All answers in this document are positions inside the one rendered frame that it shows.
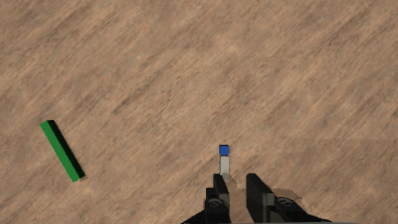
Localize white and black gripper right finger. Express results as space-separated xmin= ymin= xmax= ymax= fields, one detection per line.
xmin=246 ymin=173 xmax=332 ymax=223

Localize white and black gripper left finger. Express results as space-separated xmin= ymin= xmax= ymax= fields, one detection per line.
xmin=181 ymin=173 xmax=232 ymax=224

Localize grey rod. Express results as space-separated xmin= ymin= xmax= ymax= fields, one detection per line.
xmin=219 ymin=155 xmax=229 ymax=182

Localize green rod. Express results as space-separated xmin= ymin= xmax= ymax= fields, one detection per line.
xmin=39 ymin=120 xmax=86 ymax=182

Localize small blue cube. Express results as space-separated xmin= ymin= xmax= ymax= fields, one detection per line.
xmin=219 ymin=145 xmax=229 ymax=155

